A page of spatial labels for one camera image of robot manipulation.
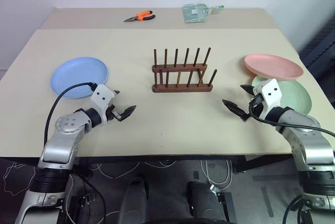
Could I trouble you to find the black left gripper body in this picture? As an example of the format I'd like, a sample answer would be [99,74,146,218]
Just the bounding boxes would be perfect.
[105,105,121,123]

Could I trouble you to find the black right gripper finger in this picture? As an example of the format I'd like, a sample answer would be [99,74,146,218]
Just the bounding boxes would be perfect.
[240,84,256,97]
[222,99,249,122]

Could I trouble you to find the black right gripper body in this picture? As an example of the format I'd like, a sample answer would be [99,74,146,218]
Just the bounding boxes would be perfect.
[242,93,265,122]

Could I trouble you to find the wooden dish rack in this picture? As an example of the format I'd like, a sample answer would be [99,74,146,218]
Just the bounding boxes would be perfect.
[151,47,218,94]

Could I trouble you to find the pink-red plate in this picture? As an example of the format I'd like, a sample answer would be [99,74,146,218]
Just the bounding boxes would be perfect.
[244,53,304,81]

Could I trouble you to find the blue plate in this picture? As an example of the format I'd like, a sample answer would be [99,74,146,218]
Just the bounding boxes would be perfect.
[50,56,109,100]

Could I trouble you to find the light green plate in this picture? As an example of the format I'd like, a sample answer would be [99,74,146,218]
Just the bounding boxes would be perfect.
[251,75,312,116]

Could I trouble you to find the dark rounded robot leg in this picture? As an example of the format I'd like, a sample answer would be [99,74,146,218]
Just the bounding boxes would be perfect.
[121,173,150,224]
[187,180,229,224]

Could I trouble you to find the green folded packet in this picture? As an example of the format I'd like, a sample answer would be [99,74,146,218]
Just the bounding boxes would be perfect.
[182,3,212,24]

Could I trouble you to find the black floor box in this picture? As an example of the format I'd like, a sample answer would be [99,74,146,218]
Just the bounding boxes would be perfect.
[70,193,102,224]

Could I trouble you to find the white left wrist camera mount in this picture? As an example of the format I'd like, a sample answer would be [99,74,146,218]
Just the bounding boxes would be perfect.
[90,84,116,125]

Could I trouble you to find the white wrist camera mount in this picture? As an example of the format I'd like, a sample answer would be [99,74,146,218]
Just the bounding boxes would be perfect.
[254,78,285,120]
[90,84,116,125]

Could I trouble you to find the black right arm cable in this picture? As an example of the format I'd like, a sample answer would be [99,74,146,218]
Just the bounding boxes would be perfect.
[248,100,335,138]

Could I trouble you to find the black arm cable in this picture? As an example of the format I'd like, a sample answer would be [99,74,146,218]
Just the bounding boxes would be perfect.
[248,100,335,138]
[43,82,99,145]

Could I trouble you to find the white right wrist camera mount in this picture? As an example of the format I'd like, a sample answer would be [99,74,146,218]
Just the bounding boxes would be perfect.
[254,78,285,120]

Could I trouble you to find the black table frame bracket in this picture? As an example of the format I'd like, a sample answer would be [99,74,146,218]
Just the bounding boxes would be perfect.
[232,154,298,174]

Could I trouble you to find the white floor cable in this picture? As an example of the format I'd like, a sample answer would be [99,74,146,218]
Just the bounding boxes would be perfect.
[200,159,234,190]
[96,160,141,181]

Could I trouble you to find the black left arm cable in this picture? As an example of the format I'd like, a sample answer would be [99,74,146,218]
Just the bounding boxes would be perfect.
[43,82,99,145]

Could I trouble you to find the orange-handled pliers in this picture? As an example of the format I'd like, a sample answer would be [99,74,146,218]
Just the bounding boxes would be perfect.
[123,10,157,23]

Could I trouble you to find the black floor cable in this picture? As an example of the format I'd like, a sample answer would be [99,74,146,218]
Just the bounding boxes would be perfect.
[77,173,107,224]

